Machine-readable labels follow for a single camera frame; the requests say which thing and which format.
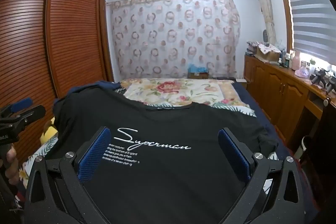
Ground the striped window blind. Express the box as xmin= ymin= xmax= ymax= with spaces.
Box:
xmin=282 ymin=0 xmax=336 ymax=67

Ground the small cardboard box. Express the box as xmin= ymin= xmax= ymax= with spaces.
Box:
xmin=188 ymin=70 xmax=210 ymax=80

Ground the wooden side cabinet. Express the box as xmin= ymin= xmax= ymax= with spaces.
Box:
xmin=244 ymin=54 xmax=336 ymax=151

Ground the pink bottle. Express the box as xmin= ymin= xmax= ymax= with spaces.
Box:
xmin=290 ymin=50 xmax=301 ymax=71

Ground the red printed cloth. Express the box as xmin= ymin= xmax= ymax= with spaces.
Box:
xmin=14 ymin=191 xmax=26 ymax=215

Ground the floral bed sheet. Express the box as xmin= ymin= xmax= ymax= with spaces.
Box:
xmin=14 ymin=77 xmax=280 ymax=203

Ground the beige side curtain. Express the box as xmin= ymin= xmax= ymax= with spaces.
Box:
xmin=249 ymin=0 xmax=279 ymax=46

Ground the black printed t-shirt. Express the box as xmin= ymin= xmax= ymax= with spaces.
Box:
xmin=51 ymin=85 xmax=279 ymax=224

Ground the yellow plush toy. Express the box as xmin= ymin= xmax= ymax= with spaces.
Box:
xmin=40 ymin=119 xmax=59 ymax=145

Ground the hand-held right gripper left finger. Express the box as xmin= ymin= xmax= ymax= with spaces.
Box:
xmin=24 ymin=126 xmax=112 ymax=224

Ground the person's left hand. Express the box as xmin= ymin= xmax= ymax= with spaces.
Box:
xmin=0 ymin=143 xmax=20 ymax=180

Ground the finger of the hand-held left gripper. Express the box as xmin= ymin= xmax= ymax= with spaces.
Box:
xmin=14 ymin=105 xmax=47 ymax=125
xmin=0 ymin=97 xmax=34 ymax=116

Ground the ring patterned sheer curtain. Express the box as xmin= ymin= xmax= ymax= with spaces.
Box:
xmin=106 ymin=0 xmax=241 ymax=80

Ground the navy blue mattress cover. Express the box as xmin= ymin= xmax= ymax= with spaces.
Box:
xmin=231 ymin=82 xmax=290 ymax=155

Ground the wooden slatted wardrobe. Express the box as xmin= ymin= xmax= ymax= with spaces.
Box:
xmin=0 ymin=0 xmax=115 ymax=161

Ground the open cardboard box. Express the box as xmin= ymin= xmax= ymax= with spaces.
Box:
xmin=255 ymin=42 xmax=281 ymax=62

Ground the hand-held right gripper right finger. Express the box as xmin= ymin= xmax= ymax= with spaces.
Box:
xmin=217 ymin=127 xmax=313 ymax=224

